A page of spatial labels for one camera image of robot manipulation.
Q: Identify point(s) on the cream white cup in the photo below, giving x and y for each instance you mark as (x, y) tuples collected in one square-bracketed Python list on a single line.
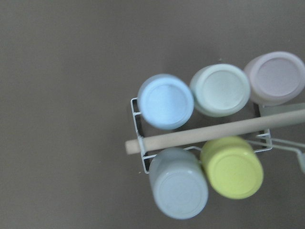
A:
[(220, 90)]

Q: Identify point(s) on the pale grey-blue cup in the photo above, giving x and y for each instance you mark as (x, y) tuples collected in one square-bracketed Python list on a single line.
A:
[(178, 185)]

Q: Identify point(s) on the light blue cup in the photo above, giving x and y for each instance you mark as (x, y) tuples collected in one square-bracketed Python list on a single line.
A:
[(165, 101)]

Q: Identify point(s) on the pink cup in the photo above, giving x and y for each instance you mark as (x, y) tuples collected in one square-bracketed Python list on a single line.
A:
[(275, 78)]

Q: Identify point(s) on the white wire cup rack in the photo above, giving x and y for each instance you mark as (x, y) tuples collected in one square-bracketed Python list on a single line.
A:
[(270, 117)]

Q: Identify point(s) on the yellow cup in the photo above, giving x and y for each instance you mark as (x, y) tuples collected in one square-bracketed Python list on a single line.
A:
[(232, 167)]

